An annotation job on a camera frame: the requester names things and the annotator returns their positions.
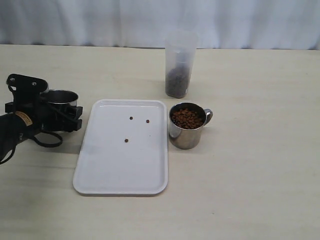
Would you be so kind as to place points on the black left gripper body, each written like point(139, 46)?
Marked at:
point(24, 122)

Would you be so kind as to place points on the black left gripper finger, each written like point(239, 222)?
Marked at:
point(71, 125)
point(73, 112)

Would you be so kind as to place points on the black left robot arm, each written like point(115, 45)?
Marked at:
point(8, 147)

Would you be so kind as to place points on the clear plastic tall container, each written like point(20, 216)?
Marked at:
point(180, 50)

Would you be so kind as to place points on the white plastic tray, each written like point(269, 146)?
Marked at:
point(107, 165)

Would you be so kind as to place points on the steel mug with kibble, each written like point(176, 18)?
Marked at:
point(186, 122)

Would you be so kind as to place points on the white curtain backdrop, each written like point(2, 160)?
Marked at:
point(219, 24)

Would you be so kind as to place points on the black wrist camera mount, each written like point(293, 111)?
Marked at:
point(26, 89)

